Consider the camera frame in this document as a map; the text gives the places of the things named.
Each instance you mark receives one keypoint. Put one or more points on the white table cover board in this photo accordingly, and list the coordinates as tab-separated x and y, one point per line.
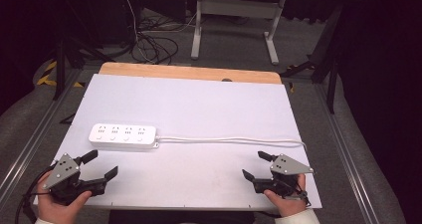
192	108

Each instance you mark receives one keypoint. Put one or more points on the person's right hand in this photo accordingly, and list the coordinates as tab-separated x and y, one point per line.
288	207

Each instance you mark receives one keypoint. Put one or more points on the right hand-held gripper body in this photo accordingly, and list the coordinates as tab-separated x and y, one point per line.
288	166

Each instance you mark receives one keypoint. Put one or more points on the person's left hand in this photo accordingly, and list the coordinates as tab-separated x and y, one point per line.
56	212

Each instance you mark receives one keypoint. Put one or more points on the metal floor rail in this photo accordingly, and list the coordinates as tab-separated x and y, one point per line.
36	134
345	151

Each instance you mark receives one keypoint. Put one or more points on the black tripod stand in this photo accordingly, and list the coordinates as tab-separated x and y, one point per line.
66	54

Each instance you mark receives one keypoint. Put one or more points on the white metal desk frame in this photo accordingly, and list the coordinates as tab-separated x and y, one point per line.
232	6

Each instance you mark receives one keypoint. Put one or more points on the black slanted stand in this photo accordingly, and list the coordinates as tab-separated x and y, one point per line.
326	58

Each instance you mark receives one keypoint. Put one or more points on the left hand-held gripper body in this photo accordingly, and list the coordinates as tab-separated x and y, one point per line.
63	171

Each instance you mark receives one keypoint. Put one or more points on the wooden table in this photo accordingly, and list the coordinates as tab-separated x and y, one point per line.
185	72

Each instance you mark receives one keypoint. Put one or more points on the white power strip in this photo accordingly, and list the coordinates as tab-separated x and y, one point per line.
122	136

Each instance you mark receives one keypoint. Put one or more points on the person's dark lap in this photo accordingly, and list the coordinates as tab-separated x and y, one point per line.
185	218

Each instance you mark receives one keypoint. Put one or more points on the yellow black floor tape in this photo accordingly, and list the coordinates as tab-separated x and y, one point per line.
48	76

